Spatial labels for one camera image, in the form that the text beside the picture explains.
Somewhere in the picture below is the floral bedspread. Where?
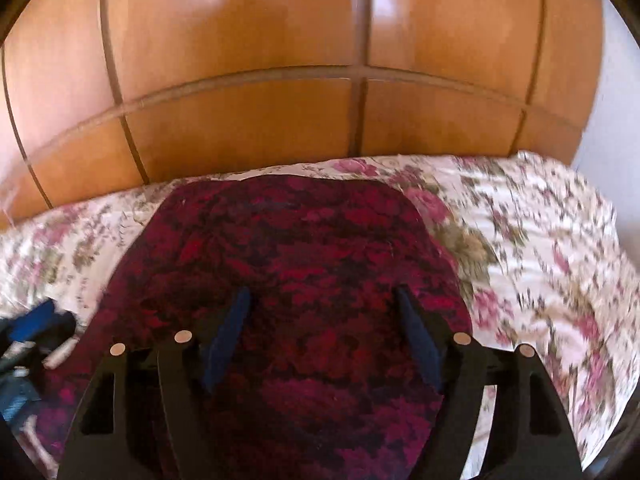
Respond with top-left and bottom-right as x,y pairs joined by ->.
0,150 -> 629,480

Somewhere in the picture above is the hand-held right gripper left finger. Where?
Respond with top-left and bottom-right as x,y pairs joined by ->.
57,286 -> 252,480

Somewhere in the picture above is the wooden wardrobe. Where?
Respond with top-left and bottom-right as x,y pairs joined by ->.
0,0 -> 609,234

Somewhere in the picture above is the dark red knit sweater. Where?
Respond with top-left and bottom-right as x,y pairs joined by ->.
37,175 -> 474,480

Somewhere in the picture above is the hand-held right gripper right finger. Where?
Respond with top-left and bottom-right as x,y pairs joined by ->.
394,286 -> 584,480

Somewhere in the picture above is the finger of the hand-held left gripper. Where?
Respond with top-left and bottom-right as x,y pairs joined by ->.
6,299 -> 77,347

